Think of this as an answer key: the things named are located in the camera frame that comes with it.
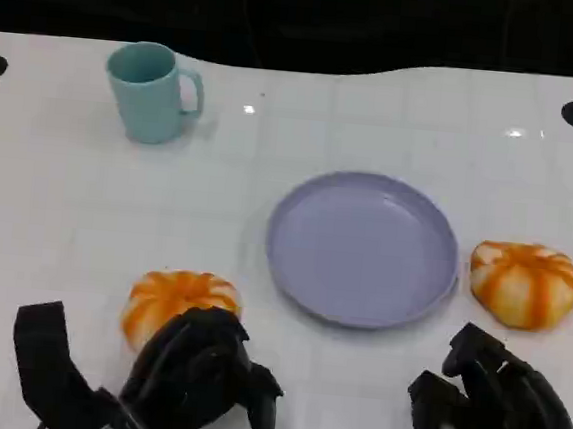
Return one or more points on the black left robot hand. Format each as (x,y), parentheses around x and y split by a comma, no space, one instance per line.
(193,362)

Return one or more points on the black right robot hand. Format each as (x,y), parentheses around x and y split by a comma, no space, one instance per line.
(515,410)

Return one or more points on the orange white toy bread roll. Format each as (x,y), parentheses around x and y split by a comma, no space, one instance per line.
(523,285)
(174,295)

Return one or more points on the lilac plate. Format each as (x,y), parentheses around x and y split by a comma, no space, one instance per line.
(358,251)

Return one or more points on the pale green mug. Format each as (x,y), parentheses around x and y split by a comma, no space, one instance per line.
(143,96)

